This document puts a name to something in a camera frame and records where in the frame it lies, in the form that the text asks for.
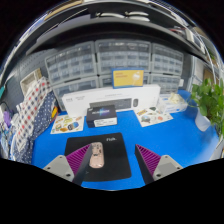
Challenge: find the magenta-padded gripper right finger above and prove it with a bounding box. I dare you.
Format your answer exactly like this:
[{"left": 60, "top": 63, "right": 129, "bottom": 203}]
[{"left": 134, "top": 143, "right": 184, "bottom": 185}]

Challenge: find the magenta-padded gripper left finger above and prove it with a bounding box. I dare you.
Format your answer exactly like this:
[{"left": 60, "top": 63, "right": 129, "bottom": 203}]
[{"left": 43, "top": 143, "right": 94, "bottom": 187}]

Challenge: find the pink transparent computer mouse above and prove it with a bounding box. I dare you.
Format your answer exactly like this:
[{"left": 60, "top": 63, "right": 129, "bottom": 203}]
[{"left": 88, "top": 141, "right": 105, "bottom": 169}]

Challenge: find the black mouse pad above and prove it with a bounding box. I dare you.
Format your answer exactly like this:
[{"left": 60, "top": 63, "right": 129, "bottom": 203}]
[{"left": 64, "top": 132, "right": 132, "bottom": 183}]

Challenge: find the colourful sticker sheet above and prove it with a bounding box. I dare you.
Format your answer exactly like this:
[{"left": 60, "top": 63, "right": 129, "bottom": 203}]
[
  {"left": 133, "top": 105, "right": 174, "bottom": 128},
  {"left": 49, "top": 114, "right": 84, "bottom": 135}
]

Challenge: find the navy dotted cloth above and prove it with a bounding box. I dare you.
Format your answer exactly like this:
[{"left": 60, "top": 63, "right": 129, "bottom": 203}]
[{"left": 9, "top": 91, "right": 58, "bottom": 164}]

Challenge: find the small yellow object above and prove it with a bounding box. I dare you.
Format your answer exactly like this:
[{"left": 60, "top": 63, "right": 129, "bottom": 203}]
[{"left": 50, "top": 106, "right": 59, "bottom": 120}]

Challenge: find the white dotted cloth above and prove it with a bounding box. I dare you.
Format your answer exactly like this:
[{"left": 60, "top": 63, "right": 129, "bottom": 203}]
[{"left": 14, "top": 76, "right": 51, "bottom": 151}]

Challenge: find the small black box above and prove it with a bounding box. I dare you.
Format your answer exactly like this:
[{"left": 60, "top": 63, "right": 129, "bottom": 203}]
[{"left": 85, "top": 104, "right": 118, "bottom": 129}]

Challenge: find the green plant in white pot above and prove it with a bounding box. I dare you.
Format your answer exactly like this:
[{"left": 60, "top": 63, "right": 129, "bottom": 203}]
[{"left": 188, "top": 78, "right": 224, "bottom": 141}]

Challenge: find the long white keyboard box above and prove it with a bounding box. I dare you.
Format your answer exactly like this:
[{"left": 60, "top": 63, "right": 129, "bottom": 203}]
[{"left": 61, "top": 84, "right": 162, "bottom": 117}]

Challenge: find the pale framed picture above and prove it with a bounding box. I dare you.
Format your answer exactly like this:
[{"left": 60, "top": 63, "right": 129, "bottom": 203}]
[{"left": 19, "top": 68, "right": 43, "bottom": 95}]

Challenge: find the yellow and blue box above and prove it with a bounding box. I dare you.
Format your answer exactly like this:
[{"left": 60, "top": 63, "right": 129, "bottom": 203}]
[{"left": 111, "top": 68, "right": 145, "bottom": 89}]

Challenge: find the grey wall shelf unit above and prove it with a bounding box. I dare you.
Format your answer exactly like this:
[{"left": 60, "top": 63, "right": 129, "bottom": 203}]
[{"left": 9, "top": 0, "right": 216, "bottom": 64}]

